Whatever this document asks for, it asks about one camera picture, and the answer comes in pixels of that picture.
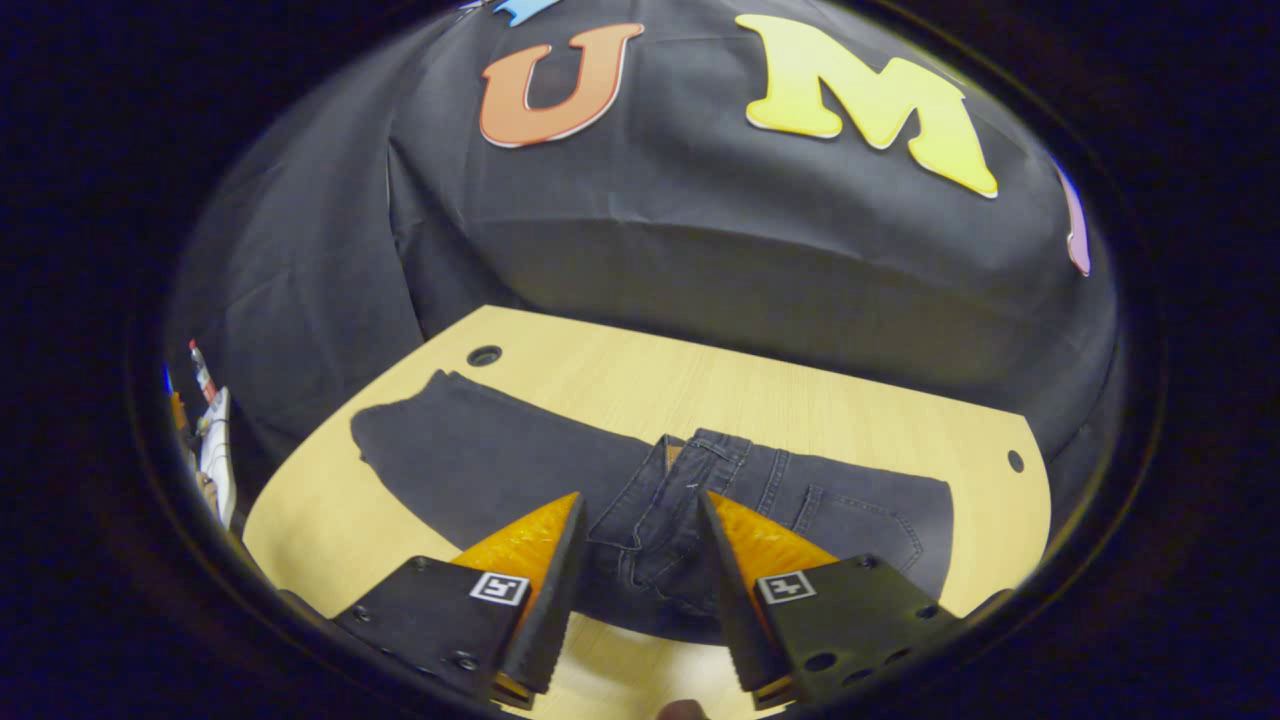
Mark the dark jeans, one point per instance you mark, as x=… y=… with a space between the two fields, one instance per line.
x=480 y=460

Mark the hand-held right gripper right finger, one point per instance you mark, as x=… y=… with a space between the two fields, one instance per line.
x=730 y=600

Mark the black backdrop cloth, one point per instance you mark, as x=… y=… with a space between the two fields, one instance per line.
x=700 y=250

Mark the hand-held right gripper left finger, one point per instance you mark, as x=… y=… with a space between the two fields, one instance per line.
x=555 y=600

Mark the white side desk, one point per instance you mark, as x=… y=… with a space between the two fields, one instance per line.
x=218 y=450

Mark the red-capped bottle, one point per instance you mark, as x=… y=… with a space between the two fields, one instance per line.
x=202 y=372

